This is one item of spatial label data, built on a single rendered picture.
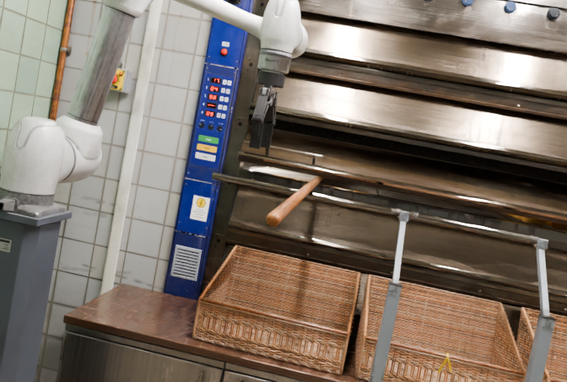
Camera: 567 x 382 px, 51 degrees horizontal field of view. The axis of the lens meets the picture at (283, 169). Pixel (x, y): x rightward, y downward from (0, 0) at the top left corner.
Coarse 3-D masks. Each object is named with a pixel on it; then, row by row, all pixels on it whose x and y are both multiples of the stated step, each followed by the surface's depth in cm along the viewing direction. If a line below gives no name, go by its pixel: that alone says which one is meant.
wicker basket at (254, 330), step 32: (256, 256) 257; (288, 256) 256; (224, 288) 252; (256, 288) 254; (288, 288) 253; (320, 288) 252; (352, 288) 250; (224, 320) 239; (256, 320) 211; (288, 320) 209; (320, 320) 249; (352, 320) 215; (256, 352) 211; (288, 352) 210; (320, 352) 223
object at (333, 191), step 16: (240, 176) 261; (256, 176) 260; (272, 176) 259; (320, 192) 256; (336, 192) 255; (352, 192) 254; (400, 208) 252; (416, 208) 251; (432, 208) 250; (480, 224) 248; (496, 224) 247; (512, 224) 246; (560, 240) 243
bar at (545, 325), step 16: (224, 176) 224; (288, 192) 220; (368, 208) 217; (384, 208) 216; (400, 224) 213; (448, 224) 213; (464, 224) 212; (400, 240) 208; (528, 240) 209; (544, 240) 208; (400, 256) 204; (544, 256) 206; (544, 272) 201; (400, 288) 194; (544, 288) 197; (544, 304) 193; (384, 320) 195; (544, 320) 188; (384, 336) 195; (544, 336) 188; (384, 352) 195; (544, 352) 188; (384, 368) 195; (528, 368) 191; (544, 368) 188
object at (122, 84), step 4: (120, 68) 260; (116, 72) 260; (124, 72) 259; (128, 72) 261; (116, 76) 260; (120, 76) 259; (124, 76) 259; (128, 76) 262; (120, 80) 259; (124, 80) 260; (128, 80) 263; (112, 84) 260; (116, 84) 260; (120, 84) 260; (124, 84) 260; (128, 84) 264; (112, 88) 260; (116, 88) 260; (120, 88) 260; (124, 88) 260; (128, 88) 265; (124, 92) 261; (128, 92) 266
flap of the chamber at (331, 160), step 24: (288, 144) 256; (312, 144) 257; (336, 144) 257; (288, 168) 249; (336, 168) 248; (360, 168) 249; (384, 168) 249; (408, 168) 249; (432, 168) 250; (456, 168) 250; (480, 168) 250; (408, 192) 243; (456, 192) 242; (480, 192) 242; (504, 192) 242; (528, 192) 243; (552, 192) 243; (528, 216) 237
